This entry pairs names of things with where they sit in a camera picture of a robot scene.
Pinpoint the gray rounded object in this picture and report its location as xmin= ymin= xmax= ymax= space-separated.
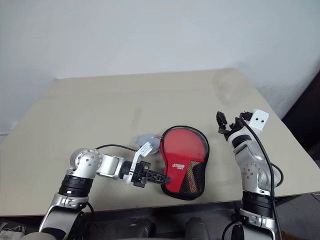
xmin=135 ymin=133 xmax=161 ymax=155

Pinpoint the dark brown cabinet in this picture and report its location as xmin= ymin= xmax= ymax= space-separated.
xmin=281 ymin=63 xmax=320 ymax=174

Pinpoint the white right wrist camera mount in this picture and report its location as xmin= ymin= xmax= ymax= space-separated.
xmin=247 ymin=108 xmax=270 ymax=133

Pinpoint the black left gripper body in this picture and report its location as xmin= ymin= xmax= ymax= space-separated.
xmin=133 ymin=160 xmax=153 ymax=188

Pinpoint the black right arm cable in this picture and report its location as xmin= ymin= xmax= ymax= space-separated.
xmin=239 ymin=117 xmax=285 ymax=240

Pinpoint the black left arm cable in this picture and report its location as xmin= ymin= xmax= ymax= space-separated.
xmin=95 ymin=143 xmax=141 ymax=152

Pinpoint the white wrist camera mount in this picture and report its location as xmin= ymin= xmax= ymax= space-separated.
xmin=126 ymin=141 xmax=154 ymax=186
xmin=247 ymin=108 xmax=270 ymax=133

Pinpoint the red black mesh paddle case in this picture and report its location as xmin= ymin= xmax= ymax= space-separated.
xmin=159 ymin=125 xmax=211 ymax=201

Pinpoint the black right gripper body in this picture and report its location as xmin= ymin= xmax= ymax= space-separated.
xmin=218 ymin=116 xmax=245 ymax=138

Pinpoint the white cable bundle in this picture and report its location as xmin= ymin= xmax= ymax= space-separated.
xmin=0 ymin=219 xmax=26 ymax=237

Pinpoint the dark rounded shape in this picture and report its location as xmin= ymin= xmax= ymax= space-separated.
xmin=185 ymin=216 xmax=210 ymax=240

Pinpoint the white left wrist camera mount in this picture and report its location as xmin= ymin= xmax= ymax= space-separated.
xmin=126 ymin=141 xmax=154 ymax=186

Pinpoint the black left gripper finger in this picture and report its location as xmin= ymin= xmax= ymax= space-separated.
xmin=147 ymin=169 xmax=173 ymax=184
xmin=141 ymin=176 xmax=166 ymax=188

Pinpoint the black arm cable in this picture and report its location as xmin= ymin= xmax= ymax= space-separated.
xmin=239 ymin=117 xmax=285 ymax=240
xmin=95 ymin=143 xmax=141 ymax=152

